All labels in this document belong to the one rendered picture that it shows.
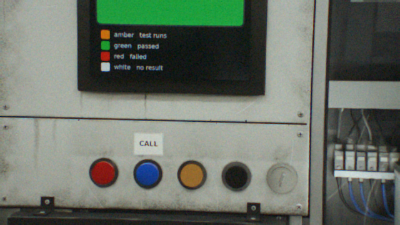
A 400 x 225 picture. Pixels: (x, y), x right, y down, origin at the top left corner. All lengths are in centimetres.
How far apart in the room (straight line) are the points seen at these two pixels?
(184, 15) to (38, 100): 23
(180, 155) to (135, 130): 7
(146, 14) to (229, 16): 11
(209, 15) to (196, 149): 18
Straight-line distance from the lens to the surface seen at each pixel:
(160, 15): 102
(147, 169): 105
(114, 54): 103
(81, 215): 106
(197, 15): 101
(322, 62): 104
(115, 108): 106
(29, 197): 110
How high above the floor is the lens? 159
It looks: 5 degrees down
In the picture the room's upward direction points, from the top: 1 degrees clockwise
